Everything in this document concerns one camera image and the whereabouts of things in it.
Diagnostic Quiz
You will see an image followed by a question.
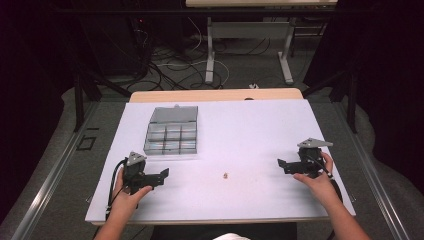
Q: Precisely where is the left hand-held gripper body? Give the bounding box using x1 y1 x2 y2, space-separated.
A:
122 151 148 195

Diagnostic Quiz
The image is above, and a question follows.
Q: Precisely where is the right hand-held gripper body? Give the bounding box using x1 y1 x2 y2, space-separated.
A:
297 137 334 178

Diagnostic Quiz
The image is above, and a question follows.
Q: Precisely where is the person's right hand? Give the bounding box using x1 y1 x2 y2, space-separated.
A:
292 151 335 203

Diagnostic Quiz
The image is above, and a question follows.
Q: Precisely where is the person's left hand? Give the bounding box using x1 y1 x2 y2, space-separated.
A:
109 169 153 215

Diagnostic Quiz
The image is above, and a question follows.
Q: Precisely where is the clear plastic compartment box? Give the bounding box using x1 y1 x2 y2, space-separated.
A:
142 104 200 157

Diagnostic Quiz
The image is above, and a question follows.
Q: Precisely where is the white table mat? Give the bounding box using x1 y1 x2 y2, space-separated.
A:
84 99 357 226

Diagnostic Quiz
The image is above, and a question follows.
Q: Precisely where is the person's dark clothing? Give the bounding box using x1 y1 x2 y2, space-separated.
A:
149 221 298 240

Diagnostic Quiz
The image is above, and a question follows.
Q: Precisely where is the black metal stand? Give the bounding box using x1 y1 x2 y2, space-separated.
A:
72 66 132 133
301 69 360 135

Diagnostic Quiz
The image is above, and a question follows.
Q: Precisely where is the black equipment cabinet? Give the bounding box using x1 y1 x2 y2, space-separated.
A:
78 12 149 77

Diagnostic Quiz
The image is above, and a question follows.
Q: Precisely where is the white desk with metal legs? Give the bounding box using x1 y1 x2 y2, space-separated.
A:
185 0 339 86

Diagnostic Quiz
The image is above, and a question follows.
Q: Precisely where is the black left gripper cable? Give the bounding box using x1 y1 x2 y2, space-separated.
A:
105 158 130 221

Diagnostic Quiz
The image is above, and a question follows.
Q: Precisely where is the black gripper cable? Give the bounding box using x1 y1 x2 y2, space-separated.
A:
105 158 130 221
308 153 344 204

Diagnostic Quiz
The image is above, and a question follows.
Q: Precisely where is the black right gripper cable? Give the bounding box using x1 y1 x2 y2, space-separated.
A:
308 153 344 204

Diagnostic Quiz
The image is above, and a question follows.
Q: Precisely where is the black floor socket frame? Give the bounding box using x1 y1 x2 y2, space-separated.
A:
75 134 98 152

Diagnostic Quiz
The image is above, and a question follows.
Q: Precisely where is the metal floor rail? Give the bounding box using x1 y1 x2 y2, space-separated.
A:
332 101 412 240
10 101 101 240

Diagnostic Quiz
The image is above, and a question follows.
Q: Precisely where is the tangle of floor cables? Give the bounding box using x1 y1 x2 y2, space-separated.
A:
132 16 232 92

